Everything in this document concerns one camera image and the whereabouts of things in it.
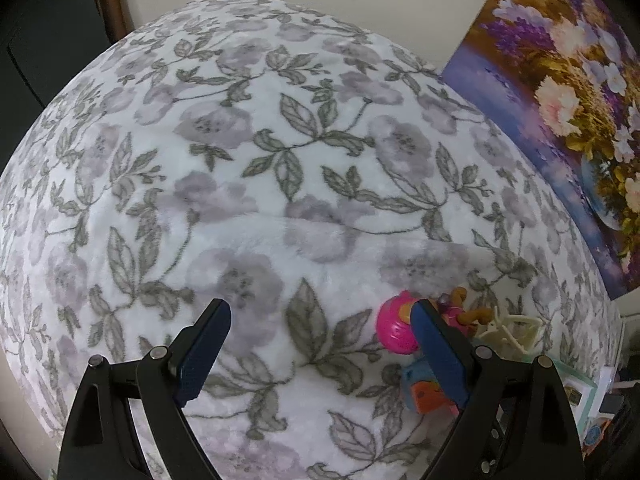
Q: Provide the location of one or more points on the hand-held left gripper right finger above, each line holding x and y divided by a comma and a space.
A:
442, 360

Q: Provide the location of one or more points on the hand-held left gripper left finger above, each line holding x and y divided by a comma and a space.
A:
202, 355

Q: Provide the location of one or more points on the pink orange blue toy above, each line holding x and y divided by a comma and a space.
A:
425, 395

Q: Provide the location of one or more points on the pink toy doll figure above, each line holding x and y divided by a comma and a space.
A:
395, 325

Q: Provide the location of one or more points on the white box with teal rim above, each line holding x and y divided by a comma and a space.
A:
585, 385

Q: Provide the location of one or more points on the cream plastic toy chair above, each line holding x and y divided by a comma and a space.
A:
525, 340

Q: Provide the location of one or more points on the floral printed blanket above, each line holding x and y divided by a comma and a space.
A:
250, 185

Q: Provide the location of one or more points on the flower painting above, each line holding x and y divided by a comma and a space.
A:
550, 110

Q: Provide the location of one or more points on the dark door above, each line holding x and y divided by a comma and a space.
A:
45, 20

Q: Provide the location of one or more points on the brown wooden frame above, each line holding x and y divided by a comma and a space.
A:
112, 0

